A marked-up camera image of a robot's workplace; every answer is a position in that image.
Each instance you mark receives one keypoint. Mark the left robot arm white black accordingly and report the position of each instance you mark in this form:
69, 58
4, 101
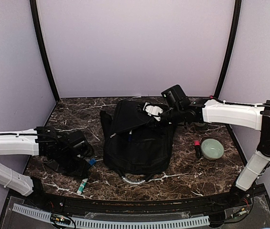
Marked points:
67, 153

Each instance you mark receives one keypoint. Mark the white green glue stick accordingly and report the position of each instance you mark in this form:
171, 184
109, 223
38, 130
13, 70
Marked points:
82, 186

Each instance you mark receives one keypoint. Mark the pale green ceramic bowl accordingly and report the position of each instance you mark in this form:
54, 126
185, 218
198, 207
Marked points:
212, 149

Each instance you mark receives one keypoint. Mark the white pen blue cap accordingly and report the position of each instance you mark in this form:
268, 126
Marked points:
130, 135

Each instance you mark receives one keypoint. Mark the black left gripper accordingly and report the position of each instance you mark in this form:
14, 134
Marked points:
79, 173

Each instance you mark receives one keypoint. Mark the white slotted cable duct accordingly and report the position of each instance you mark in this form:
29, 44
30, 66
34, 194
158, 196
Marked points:
63, 222

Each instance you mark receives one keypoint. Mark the white ceramic mug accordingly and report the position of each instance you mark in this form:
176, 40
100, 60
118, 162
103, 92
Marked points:
201, 126

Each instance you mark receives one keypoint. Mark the black student backpack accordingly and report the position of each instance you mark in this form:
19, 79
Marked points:
150, 149

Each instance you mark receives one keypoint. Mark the black corner post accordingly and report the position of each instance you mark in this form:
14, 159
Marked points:
230, 46
42, 49

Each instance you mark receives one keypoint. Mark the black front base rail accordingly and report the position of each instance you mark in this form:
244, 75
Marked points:
69, 202

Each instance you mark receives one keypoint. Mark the black marker blue cap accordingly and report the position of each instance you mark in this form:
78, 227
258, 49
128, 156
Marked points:
92, 161

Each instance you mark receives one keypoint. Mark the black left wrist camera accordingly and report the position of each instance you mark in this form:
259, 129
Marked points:
79, 144

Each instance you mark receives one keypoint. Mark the black left corner post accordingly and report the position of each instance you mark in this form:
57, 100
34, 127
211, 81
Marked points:
42, 49

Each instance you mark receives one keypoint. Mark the black marker pink cap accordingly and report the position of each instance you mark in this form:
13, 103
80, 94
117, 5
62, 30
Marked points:
198, 149

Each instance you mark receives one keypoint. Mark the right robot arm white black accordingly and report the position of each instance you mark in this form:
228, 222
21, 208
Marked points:
250, 123

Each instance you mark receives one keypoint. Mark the black right corner post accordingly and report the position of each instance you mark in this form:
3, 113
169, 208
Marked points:
230, 46

